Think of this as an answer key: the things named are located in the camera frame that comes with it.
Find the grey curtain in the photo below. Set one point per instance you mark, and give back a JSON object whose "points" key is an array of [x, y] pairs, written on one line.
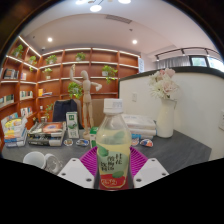
{"points": [[173, 62]]}

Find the white partition with dark top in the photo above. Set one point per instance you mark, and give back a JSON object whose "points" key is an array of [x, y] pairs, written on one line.
{"points": [[200, 106]]}

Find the clear bottle with yellow drink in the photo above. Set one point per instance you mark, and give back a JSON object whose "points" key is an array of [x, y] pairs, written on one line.
{"points": [[113, 146]]}

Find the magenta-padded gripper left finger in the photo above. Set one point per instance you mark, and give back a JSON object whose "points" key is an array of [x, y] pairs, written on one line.
{"points": [[76, 173]]}

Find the window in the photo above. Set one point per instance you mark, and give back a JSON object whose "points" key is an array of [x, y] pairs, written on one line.
{"points": [[208, 62]]}

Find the green and white box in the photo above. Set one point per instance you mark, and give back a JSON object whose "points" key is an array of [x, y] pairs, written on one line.
{"points": [[93, 136]]}

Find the white wall socket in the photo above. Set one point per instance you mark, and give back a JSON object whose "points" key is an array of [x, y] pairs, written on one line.
{"points": [[221, 120], [134, 97]]}

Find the white vase with pale flowers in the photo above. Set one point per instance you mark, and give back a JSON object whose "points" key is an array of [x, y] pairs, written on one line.
{"points": [[166, 116]]}

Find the grey white triangle-patterned cup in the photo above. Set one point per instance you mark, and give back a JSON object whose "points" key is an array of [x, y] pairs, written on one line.
{"points": [[35, 159]]}

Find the wooden artist mannequin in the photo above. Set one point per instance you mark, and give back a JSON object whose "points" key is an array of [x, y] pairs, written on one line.
{"points": [[86, 100]]}

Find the white and green carton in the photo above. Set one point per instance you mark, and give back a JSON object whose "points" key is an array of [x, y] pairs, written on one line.
{"points": [[72, 125]]}

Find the recessed ceiling spotlight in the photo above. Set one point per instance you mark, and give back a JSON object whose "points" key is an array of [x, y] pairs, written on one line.
{"points": [[49, 39], [134, 42]]}

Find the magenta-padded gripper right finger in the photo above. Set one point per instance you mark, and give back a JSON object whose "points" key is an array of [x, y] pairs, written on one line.
{"points": [[150, 173]]}

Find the ceiling air vent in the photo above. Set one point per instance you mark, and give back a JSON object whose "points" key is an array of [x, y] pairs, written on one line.
{"points": [[119, 19]]}

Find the black track light rail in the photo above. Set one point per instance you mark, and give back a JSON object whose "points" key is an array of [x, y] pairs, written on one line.
{"points": [[186, 50]]}

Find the brown chair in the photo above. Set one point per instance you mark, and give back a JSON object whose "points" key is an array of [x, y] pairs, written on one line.
{"points": [[97, 111]]}

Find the orange wooden shelf unit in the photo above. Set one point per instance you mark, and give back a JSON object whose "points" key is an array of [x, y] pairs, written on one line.
{"points": [[60, 86]]}

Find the dark blue chair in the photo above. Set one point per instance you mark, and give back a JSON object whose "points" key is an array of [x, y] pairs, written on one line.
{"points": [[65, 110]]}

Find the stack of white packs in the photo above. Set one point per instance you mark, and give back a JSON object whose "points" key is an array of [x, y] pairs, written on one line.
{"points": [[140, 125]]}

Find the multi-bulb ceiling lamp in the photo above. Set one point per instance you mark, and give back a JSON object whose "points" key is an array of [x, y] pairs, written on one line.
{"points": [[96, 7]]}

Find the small snack packet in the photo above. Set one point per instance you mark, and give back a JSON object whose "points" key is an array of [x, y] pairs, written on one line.
{"points": [[146, 143], [135, 141], [82, 142], [68, 142]]}

